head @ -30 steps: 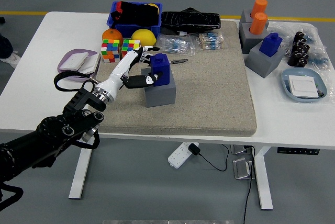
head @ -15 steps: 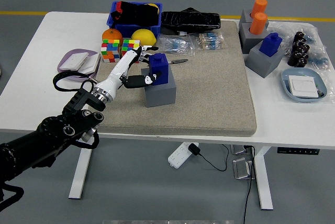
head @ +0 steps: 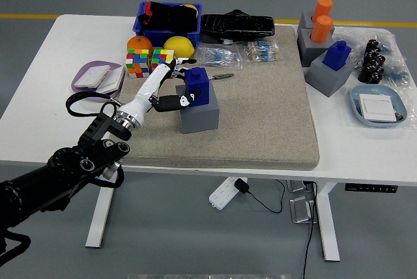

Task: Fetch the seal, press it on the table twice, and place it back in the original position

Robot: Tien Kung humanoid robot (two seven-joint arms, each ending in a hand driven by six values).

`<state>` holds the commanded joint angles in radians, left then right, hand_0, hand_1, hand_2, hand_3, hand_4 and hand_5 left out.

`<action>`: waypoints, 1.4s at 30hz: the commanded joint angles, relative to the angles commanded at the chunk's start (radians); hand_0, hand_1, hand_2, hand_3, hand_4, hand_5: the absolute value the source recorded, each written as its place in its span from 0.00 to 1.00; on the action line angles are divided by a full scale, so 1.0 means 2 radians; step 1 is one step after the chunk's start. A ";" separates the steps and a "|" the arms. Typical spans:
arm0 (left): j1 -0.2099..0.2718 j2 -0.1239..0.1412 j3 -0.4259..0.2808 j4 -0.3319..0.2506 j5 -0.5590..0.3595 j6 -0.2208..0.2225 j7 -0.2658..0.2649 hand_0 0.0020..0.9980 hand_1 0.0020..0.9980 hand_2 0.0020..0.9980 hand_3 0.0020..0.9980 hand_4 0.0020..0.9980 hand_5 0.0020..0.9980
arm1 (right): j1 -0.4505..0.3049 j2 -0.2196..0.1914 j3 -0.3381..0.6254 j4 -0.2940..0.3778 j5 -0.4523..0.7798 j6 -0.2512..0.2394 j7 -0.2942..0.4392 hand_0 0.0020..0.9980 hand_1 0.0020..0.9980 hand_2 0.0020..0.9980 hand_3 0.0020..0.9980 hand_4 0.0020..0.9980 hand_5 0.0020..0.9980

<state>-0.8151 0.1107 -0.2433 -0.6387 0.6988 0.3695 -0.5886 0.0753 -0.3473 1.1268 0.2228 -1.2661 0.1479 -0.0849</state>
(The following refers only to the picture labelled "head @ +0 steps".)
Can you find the light blue tray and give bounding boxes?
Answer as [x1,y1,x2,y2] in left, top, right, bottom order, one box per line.
[350,83,407,128]

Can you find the blue plastic bin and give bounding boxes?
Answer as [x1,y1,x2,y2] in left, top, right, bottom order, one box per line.
[132,1,203,48]

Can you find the yellow lemon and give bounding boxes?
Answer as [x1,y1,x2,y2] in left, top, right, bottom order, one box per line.
[163,35,195,61]

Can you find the clear bag of resistors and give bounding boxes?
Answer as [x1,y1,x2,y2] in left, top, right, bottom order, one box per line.
[239,39,280,64]
[194,43,244,70]

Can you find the yellow item in bin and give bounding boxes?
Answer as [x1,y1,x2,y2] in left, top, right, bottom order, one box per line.
[180,3,199,18]

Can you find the black wrapped keyboard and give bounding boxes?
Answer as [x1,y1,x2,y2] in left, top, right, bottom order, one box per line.
[199,8,276,45]

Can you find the black table control panel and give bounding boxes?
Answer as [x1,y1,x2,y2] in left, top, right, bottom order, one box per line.
[345,183,399,194]

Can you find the black plug adapter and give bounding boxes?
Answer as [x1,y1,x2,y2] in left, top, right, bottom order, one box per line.
[234,177,251,195]

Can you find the black cloth gloves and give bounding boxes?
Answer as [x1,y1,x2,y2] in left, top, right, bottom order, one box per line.
[136,0,200,34]

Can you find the metal floor bracket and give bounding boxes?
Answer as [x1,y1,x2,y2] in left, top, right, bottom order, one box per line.
[289,196,319,224]
[286,180,315,194]

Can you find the black power cable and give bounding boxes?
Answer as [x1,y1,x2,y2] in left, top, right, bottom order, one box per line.
[302,181,319,279]

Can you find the grey-brown mat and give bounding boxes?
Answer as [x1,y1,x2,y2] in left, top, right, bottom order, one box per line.
[106,25,321,171]

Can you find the blue square seal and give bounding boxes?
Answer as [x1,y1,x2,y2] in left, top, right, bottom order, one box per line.
[184,66,210,108]
[322,40,352,72]

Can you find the colourful puzzle cube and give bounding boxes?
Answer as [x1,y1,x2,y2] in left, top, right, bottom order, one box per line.
[125,48,151,80]
[151,48,177,80]

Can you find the white switch panel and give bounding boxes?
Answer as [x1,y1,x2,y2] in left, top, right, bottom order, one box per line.
[74,65,111,89]
[358,93,399,122]
[95,66,126,95]

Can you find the white table leg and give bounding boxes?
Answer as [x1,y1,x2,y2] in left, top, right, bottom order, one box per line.
[85,171,119,249]
[315,181,341,263]

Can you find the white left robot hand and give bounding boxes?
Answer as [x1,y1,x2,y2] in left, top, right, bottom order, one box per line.
[117,58,203,127]

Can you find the orange cylinder seal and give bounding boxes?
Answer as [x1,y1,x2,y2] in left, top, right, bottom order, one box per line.
[311,15,334,44]
[313,0,334,21]

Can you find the white power strip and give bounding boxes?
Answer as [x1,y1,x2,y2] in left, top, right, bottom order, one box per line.
[208,176,248,211]

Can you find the small green circuit part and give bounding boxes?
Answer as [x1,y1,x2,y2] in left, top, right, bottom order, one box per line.
[392,106,407,122]

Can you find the black adapter cable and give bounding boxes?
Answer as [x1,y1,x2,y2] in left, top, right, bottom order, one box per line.
[247,179,286,214]

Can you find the orange fruit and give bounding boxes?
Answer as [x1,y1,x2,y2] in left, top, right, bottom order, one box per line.
[126,35,154,57]

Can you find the grey seal holder block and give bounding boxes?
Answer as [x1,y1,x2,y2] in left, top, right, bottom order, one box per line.
[296,10,336,32]
[304,51,355,98]
[296,27,334,68]
[175,82,220,135]

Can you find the clear bag of blue parts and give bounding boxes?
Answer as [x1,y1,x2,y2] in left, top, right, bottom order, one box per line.
[332,26,412,89]

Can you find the purple tray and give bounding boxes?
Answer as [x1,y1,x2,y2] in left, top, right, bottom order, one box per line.
[70,60,126,99]

